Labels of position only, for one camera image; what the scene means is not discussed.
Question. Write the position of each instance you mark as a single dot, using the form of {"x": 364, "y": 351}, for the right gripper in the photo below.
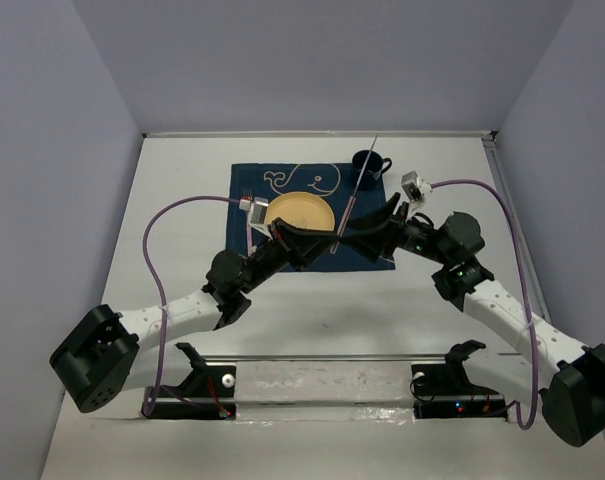
{"x": 370, "y": 242}

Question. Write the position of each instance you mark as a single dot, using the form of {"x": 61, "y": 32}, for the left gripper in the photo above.
{"x": 296, "y": 246}

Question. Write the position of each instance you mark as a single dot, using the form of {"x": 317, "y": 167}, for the tan wooden plate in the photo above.
{"x": 302, "y": 210}

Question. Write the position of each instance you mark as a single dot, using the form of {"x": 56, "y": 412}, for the pink handled knife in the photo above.
{"x": 352, "y": 199}

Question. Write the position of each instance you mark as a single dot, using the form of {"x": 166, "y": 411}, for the dark blue mug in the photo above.
{"x": 368, "y": 167}

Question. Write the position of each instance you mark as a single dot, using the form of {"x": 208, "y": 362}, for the blue whale cloth placemat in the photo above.
{"x": 332, "y": 182}

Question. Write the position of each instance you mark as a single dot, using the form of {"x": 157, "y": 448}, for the pink handled fork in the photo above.
{"x": 248, "y": 207}

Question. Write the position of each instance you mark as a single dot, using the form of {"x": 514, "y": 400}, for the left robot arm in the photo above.
{"x": 95, "y": 359}

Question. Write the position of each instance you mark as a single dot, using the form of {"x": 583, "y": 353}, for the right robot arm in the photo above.
{"x": 564, "y": 378}

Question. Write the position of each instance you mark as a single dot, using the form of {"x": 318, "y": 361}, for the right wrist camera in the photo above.
{"x": 416, "y": 189}

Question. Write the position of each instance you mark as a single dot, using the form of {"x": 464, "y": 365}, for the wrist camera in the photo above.
{"x": 416, "y": 189}
{"x": 259, "y": 222}

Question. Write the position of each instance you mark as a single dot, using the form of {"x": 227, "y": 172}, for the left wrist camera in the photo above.
{"x": 259, "y": 222}

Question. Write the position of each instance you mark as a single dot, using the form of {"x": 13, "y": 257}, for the metal rail at table front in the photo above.
{"x": 327, "y": 358}

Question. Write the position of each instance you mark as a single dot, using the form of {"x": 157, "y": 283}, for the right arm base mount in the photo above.
{"x": 443, "y": 391}

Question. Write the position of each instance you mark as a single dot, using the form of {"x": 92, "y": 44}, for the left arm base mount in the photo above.
{"x": 206, "y": 392}

